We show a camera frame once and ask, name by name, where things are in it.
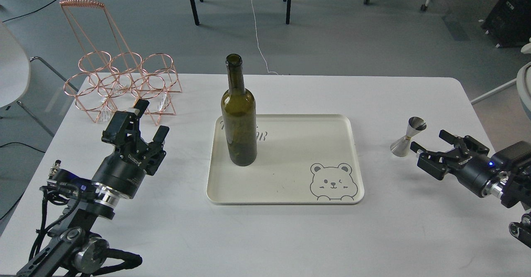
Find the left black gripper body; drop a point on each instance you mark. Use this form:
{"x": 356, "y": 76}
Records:
{"x": 125, "y": 169}

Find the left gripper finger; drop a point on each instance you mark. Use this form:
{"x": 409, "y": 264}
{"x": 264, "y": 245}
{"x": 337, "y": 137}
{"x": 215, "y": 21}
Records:
{"x": 157, "y": 143}
{"x": 123, "y": 130}

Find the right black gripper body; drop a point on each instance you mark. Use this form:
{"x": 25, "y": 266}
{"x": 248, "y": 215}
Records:
{"x": 474, "y": 171}

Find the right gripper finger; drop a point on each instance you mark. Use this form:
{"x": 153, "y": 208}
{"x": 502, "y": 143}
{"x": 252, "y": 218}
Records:
{"x": 421, "y": 151}
{"x": 465, "y": 144}

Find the steel double jigger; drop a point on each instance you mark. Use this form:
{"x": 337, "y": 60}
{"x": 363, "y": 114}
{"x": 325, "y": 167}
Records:
{"x": 401, "y": 147}

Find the dark green wine bottle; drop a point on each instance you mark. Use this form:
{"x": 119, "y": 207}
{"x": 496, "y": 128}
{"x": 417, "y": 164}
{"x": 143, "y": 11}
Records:
{"x": 239, "y": 115}

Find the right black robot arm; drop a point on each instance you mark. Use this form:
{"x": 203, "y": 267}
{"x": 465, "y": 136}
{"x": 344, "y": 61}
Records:
{"x": 505, "y": 175}

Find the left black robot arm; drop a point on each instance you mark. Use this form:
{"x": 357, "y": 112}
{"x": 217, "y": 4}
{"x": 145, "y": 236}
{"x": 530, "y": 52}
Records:
{"x": 72, "y": 204}

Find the white chair right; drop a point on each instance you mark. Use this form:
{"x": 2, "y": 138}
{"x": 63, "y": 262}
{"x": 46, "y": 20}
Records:
{"x": 523, "y": 88}

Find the white chair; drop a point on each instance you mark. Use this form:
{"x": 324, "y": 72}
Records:
{"x": 16, "y": 71}
{"x": 523, "y": 88}

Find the cream bear serving tray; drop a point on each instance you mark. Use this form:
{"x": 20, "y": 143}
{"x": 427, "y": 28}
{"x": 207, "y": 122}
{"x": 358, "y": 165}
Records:
{"x": 302, "y": 159}

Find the black equipment case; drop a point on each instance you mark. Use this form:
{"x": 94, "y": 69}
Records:
{"x": 509, "y": 23}

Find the white chair left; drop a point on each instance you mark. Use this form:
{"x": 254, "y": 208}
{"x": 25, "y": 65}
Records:
{"x": 16, "y": 71}

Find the copper wire bottle rack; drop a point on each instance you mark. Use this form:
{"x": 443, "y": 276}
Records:
{"x": 114, "y": 81}

